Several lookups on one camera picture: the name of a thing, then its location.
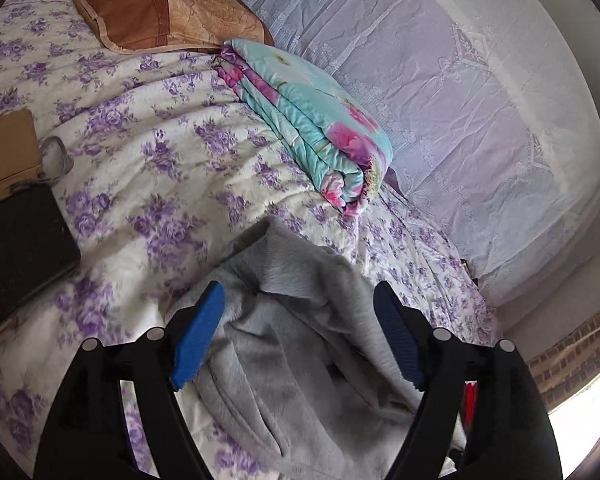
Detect folded teal pink floral quilt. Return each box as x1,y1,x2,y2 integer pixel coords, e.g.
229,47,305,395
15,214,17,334
213,39,393,217

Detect purple floral bed sheet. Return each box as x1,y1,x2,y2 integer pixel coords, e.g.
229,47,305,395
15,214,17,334
0,0,498,471

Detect brick pattern curtain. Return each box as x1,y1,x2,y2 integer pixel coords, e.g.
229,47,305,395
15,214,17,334
528,312,600,412

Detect black case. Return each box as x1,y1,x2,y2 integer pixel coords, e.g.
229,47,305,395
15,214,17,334
0,184,81,325

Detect brown cardboard box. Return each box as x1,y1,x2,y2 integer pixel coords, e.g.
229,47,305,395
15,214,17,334
0,110,42,200

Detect brown floral pillow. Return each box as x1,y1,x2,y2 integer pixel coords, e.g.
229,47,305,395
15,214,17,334
72,0,274,54

